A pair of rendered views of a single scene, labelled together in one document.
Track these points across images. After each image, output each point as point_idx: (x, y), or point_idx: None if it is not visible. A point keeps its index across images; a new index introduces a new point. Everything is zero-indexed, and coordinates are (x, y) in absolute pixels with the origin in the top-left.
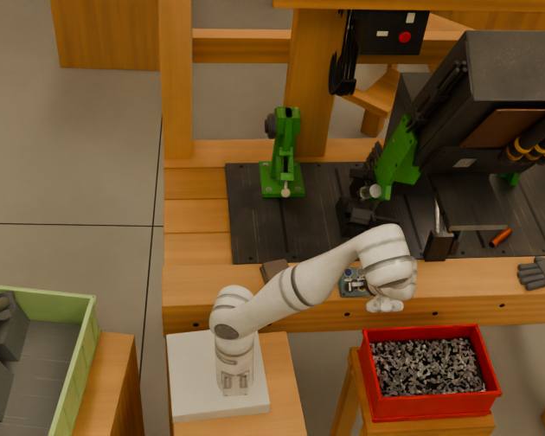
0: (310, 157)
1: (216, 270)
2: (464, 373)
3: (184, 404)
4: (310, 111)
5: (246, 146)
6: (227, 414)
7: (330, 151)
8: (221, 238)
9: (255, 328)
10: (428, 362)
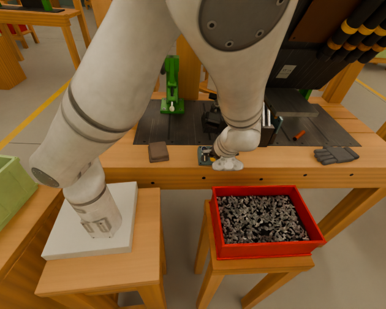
0: (191, 99)
1: (120, 147)
2: (290, 222)
3: (56, 244)
4: (189, 68)
5: (158, 94)
6: (93, 254)
7: (201, 97)
8: (131, 132)
9: (67, 172)
10: (260, 212)
